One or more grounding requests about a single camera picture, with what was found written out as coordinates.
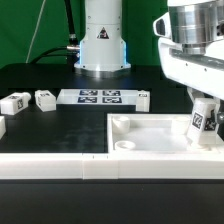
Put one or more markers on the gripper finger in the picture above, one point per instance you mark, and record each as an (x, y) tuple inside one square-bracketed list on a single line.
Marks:
[(220, 116), (193, 94)]

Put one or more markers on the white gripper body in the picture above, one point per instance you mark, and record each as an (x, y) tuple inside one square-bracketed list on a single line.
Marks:
[(204, 73)]

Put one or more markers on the white square tabletop part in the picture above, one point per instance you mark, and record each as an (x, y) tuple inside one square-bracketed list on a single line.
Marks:
[(154, 133)]

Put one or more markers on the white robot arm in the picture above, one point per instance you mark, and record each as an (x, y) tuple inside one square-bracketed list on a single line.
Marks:
[(190, 44)]

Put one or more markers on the white part left edge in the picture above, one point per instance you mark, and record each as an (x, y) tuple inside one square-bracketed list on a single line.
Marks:
[(2, 126)]

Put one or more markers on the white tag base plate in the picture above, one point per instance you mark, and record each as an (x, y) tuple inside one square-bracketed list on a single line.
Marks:
[(97, 97)]

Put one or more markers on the white L-shaped obstacle wall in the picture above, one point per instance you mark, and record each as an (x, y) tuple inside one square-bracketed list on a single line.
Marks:
[(70, 166)]

